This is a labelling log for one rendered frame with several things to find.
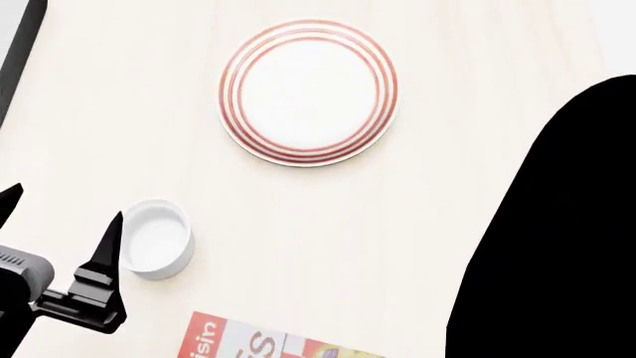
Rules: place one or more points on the small white ramekin bowl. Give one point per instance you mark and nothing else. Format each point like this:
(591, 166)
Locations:
(156, 242)

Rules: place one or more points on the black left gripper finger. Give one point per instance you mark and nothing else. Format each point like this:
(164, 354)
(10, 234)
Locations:
(9, 203)
(107, 261)

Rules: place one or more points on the dark grey frame edge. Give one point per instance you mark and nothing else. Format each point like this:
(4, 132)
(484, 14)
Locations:
(22, 63)

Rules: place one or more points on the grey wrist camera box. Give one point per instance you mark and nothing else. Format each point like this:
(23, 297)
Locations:
(25, 268)

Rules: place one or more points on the white plate with red rings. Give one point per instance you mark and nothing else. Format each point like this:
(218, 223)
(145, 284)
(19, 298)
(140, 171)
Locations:
(308, 93)

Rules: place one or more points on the red and white cookies box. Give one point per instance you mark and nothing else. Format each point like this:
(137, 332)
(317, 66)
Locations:
(206, 339)

